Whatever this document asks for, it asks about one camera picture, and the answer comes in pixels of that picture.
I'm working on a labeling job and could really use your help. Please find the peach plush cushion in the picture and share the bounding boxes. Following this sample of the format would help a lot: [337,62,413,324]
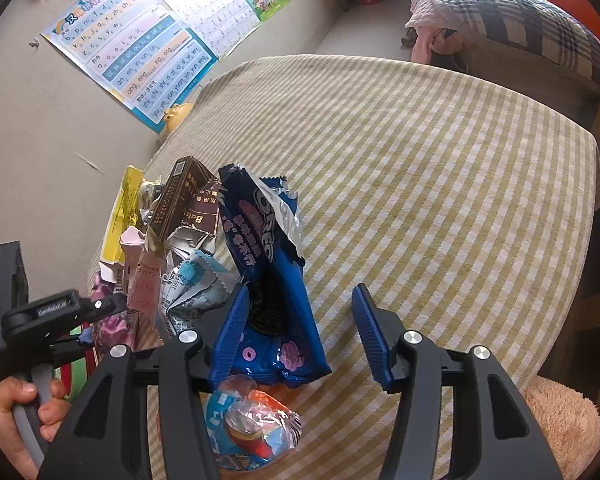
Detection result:
[522,375,600,480]

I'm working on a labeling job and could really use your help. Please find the orange box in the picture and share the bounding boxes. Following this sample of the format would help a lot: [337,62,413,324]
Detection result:
[537,0,600,51]

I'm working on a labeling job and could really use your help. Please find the person's left hand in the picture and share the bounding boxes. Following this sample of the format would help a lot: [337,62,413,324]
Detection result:
[0,377,71,478]

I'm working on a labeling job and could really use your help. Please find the red bin with green rim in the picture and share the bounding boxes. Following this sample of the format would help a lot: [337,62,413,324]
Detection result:
[55,355,101,403]

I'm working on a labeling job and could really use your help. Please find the blue cookie packet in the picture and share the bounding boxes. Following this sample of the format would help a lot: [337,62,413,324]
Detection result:
[217,162,333,390]

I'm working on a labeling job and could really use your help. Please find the white table wall poster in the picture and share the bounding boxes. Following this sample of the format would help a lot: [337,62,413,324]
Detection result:
[132,0,261,58]

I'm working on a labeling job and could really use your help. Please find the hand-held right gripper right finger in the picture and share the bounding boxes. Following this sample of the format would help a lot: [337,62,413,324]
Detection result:
[351,283,563,480]

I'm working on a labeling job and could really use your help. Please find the blue and orange snack wrapper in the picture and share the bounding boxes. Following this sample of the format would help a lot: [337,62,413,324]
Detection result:
[202,377,303,472]

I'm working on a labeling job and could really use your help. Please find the bed with plaid quilt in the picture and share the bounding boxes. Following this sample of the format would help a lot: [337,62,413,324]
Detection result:
[405,0,600,86]

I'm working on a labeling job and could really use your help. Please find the pink carton with white flaps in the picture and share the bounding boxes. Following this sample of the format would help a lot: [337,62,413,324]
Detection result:
[100,225,163,351]

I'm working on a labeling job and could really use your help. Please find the yellow packet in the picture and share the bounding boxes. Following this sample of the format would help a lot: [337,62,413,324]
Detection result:
[102,166,146,263]

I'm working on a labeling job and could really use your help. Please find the large blue letter wall poster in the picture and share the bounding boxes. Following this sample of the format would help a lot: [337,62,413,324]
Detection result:
[41,0,220,135]

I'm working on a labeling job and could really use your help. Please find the yellow checked tablecloth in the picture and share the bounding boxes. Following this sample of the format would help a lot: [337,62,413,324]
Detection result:
[87,54,600,480]

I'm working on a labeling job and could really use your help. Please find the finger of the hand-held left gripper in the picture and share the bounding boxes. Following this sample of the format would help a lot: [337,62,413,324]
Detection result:
[0,242,128,341]
[52,337,101,366]

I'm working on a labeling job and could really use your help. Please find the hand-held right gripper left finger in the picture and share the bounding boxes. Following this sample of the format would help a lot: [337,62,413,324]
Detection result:
[37,284,252,480]

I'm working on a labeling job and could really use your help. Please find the crumpled white and blue wrapper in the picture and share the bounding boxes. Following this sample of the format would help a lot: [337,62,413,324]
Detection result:
[157,250,241,336]

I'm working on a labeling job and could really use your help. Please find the yellow duck toy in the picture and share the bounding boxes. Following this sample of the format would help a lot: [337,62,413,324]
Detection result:
[159,102,195,136]

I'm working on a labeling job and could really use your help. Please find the pink and purple foil wrapper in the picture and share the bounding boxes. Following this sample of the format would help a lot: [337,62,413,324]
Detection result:
[91,272,136,351]

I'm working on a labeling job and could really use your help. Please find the brown cardboard box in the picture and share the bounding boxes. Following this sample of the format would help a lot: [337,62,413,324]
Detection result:
[145,156,223,256]

